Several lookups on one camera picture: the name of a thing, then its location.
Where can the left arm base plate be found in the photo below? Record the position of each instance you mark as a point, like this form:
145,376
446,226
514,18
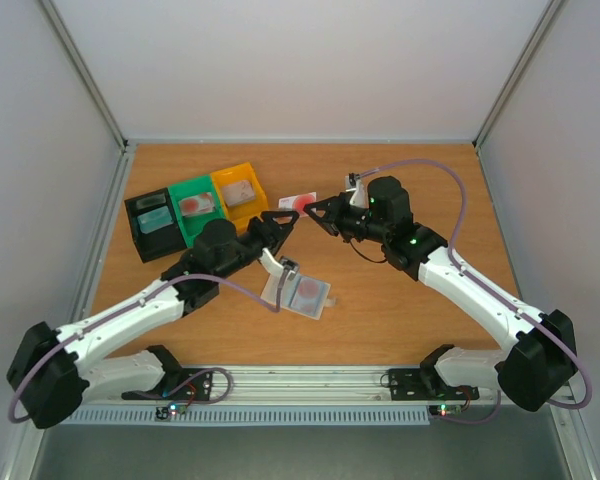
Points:
190,384

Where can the yellow plastic bin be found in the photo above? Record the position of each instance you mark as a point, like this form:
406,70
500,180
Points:
241,215

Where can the teal card in black bin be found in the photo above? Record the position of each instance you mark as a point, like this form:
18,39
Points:
154,220

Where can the grey slotted cable duct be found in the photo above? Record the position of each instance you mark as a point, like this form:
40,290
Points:
252,416

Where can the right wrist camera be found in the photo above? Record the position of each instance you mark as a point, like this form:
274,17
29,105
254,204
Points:
356,190

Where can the red circle white card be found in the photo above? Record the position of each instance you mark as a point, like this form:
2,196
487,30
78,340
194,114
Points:
297,203

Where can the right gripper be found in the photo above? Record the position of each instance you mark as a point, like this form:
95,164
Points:
335,214

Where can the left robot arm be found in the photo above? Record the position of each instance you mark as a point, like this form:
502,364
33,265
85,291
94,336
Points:
48,374

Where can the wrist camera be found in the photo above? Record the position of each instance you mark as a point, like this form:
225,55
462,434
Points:
356,190
282,270

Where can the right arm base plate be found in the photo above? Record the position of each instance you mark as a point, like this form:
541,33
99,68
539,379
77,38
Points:
406,384

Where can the card in yellow bin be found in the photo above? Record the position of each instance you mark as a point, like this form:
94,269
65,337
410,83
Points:
238,193

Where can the beige card holder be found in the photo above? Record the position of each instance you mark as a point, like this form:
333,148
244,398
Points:
306,296

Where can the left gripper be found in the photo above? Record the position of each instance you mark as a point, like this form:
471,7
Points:
262,230

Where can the black plastic bin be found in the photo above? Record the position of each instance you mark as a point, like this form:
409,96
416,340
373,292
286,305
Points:
161,243

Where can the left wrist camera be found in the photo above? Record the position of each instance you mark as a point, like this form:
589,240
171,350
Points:
282,270

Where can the aluminium front rail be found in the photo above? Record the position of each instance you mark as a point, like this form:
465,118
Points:
268,385

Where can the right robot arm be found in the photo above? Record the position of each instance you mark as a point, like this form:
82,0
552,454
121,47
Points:
535,352

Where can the green plastic bin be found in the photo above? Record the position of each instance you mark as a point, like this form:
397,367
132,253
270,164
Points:
192,226

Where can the red card in green bin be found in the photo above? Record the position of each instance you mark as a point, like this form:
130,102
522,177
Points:
196,205

